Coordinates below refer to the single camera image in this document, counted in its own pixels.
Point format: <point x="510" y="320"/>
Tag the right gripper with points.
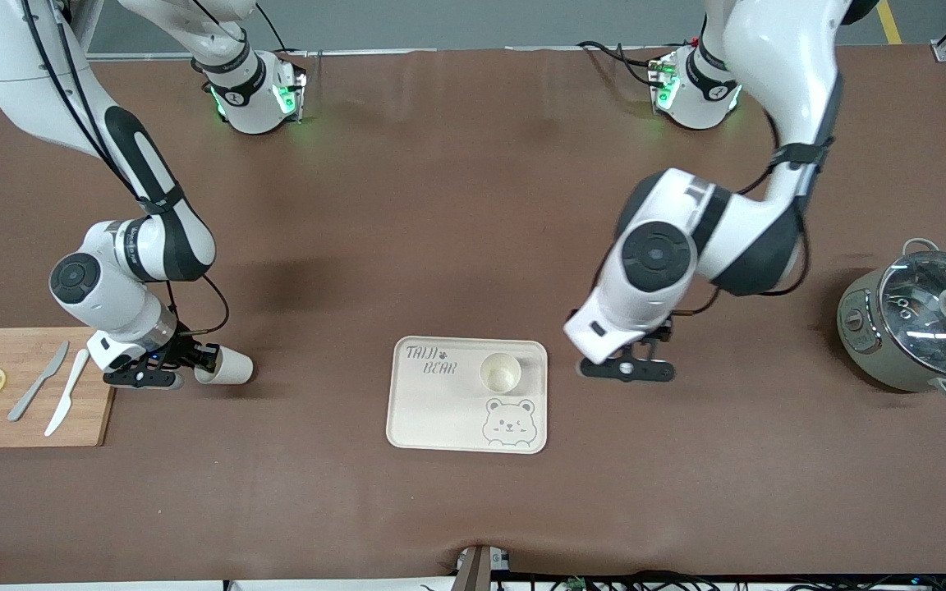
<point x="185" y="350"/>

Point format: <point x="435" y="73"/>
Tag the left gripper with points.
<point x="660" y="333"/>

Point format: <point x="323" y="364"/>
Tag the white plastic cup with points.
<point x="231" y="367"/>
<point x="499" y="373"/>

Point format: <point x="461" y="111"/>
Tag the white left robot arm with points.
<point x="752" y="238"/>

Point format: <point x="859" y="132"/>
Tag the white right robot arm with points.
<point x="136" y="246"/>

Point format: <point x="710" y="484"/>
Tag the cream bear print tray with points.
<point x="440" y="419"/>

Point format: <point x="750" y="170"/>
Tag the white plastic knife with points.
<point x="68" y="392"/>

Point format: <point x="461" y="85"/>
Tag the grey plastic knife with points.
<point x="38" y="382"/>

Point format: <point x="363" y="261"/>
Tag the wooden cutting board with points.
<point x="29" y="427"/>

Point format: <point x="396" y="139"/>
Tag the brown table mat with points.
<point x="473" y="205"/>

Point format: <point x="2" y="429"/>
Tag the grey-green electric pot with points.
<point x="859" y="345"/>

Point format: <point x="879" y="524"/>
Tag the glass pot lid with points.
<point x="925" y="328"/>

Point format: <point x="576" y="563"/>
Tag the black left camera mount plate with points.
<point x="629" y="371"/>

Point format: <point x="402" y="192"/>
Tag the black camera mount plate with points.
<point x="629" y="371"/>
<point x="144" y="379"/>

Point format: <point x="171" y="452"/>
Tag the black right camera mount plate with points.
<point x="144" y="379"/>

